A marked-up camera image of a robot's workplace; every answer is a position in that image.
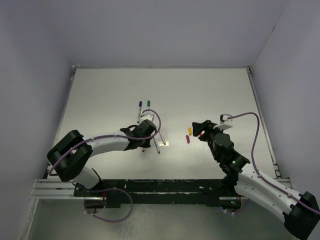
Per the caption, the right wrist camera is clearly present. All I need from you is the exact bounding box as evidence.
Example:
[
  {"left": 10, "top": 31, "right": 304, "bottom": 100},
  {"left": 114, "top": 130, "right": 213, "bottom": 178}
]
[{"left": 213, "top": 113, "right": 233, "bottom": 131}]

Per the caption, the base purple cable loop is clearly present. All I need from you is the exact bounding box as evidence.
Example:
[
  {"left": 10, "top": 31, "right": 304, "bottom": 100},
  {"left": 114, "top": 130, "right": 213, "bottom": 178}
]
[{"left": 83, "top": 187, "right": 134, "bottom": 223}]

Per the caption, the yellow pen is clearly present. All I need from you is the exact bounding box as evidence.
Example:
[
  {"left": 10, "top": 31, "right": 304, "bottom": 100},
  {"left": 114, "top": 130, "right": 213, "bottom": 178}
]
[{"left": 159, "top": 130, "right": 167, "bottom": 146}]

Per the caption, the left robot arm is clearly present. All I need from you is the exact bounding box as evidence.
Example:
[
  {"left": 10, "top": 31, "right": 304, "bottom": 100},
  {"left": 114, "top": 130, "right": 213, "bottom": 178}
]
[{"left": 47, "top": 119, "right": 157, "bottom": 196}]

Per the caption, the aluminium rail frame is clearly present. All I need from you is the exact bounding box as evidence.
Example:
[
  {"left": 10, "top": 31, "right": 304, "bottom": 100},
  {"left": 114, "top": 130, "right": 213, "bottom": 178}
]
[{"left": 30, "top": 179, "right": 75, "bottom": 200}]

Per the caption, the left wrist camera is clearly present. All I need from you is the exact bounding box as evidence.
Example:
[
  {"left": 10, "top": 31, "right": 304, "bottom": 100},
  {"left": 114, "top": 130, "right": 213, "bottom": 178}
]
[{"left": 139, "top": 113, "right": 154, "bottom": 123}]

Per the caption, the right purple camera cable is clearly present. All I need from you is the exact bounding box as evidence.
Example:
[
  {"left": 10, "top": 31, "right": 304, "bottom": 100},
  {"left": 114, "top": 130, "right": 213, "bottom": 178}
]
[{"left": 226, "top": 112, "right": 320, "bottom": 215}]

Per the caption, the green pen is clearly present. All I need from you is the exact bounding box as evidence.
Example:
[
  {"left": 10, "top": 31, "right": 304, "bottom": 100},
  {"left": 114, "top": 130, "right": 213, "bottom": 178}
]
[{"left": 145, "top": 100, "right": 151, "bottom": 114}]

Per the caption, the purple camera cable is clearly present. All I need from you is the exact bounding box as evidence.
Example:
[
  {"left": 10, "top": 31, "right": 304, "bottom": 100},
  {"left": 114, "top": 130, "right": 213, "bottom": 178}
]
[
  {"left": 48, "top": 109, "right": 163, "bottom": 178},
  {"left": 226, "top": 112, "right": 320, "bottom": 215}
]

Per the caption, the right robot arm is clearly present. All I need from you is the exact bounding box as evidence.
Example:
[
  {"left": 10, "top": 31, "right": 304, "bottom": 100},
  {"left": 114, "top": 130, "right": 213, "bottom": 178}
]
[{"left": 192, "top": 120, "right": 320, "bottom": 240}]

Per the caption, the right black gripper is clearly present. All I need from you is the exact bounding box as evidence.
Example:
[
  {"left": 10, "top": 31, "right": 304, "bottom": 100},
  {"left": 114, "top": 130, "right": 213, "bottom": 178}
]
[{"left": 192, "top": 120, "right": 226, "bottom": 161}]

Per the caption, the magenta pen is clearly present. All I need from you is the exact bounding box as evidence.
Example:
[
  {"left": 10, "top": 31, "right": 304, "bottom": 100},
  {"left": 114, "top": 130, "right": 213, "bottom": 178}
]
[{"left": 153, "top": 137, "right": 161, "bottom": 154}]

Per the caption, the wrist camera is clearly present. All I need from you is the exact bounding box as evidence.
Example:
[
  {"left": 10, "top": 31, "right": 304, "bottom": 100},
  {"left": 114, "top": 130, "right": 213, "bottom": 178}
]
[
  {"left": 213, "top": 113, "right": 233, "bottom": 131},
  {"left": 139, "top": 113, "right": 154, "bottom": 123}
]

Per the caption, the blue pen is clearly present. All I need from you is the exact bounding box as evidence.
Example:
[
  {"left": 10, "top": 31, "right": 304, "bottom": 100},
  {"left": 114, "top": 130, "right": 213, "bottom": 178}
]
[{"left": 137, "top": 105, "right": 142, "bottom": 124}]

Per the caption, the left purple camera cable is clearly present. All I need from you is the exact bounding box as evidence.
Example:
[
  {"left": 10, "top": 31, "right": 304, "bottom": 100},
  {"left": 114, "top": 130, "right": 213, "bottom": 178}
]
[{"left": 48, "top": 109, "right": 163, "bottom": 178}]

